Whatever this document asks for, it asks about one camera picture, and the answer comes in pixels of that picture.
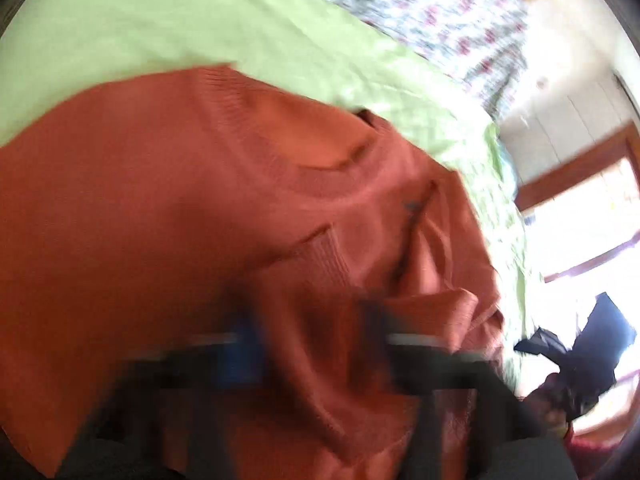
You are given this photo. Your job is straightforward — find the rose floral bed cover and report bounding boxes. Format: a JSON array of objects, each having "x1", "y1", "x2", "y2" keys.
[{"x1": 326, "y1": 0, "x2": 526, "y2": 120}]

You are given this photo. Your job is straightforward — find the dark blue clothes pile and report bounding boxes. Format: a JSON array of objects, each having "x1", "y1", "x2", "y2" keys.
[{"x1": 514, "y1": 292, "x2": 637, "y2": 422}]

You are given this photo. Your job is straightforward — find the brown wooden door frame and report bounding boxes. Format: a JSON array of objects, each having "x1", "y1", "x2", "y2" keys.
[{"x1": 515, "y1": 122, "x2": 639, "y2": 211}]

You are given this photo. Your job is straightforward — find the rust orange knit sweater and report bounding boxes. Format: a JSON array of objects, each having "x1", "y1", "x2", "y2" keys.
[{"x1": 1, "y1": 65, "x2": 503, "y2": 479}]

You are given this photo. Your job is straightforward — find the light green bed sheet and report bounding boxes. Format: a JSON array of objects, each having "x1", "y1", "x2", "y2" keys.
[{"x1": 1, "y1": 0, "x2": 527, "y2": 387}]

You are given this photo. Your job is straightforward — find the red fluffy cloth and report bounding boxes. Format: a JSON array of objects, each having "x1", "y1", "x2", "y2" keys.
[{"x1": 563, "y1": 418, "x2": 631, "y2": 479}]

